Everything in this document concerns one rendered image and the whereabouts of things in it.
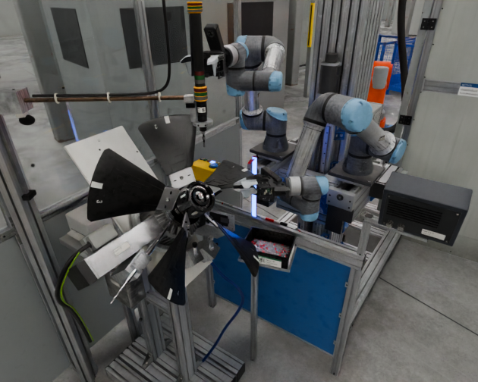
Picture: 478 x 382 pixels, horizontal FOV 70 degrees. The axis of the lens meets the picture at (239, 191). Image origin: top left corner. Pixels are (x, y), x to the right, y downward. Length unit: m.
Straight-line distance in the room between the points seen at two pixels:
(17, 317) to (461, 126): 2.81
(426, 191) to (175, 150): 0.89
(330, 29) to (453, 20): 0.96
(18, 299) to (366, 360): 1.84
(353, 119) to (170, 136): 0.67
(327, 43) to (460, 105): 1.16
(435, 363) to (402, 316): 0.33
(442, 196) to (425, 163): 1.56
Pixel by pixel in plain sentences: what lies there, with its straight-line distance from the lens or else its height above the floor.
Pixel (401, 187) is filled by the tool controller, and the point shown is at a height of 1.24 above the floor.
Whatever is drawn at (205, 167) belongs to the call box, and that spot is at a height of 1.07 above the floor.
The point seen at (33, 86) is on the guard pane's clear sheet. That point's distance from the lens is 1.63.
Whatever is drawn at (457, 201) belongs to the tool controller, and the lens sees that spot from 1.32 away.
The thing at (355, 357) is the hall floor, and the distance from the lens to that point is 2.29.
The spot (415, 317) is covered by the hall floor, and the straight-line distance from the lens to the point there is 2.61.
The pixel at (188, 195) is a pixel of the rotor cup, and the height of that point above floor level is 1.25.
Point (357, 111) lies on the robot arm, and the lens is 1.31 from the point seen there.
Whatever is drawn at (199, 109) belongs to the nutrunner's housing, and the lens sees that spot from 1.16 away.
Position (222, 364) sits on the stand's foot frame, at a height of 0.08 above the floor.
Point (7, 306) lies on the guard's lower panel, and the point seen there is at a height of 0.65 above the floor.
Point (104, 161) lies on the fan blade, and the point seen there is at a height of 1.40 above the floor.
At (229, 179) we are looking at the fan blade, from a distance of 1.36.
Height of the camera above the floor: 1.83
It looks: 30 degrees down
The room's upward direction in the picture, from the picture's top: 1 degrees counter-clockwise
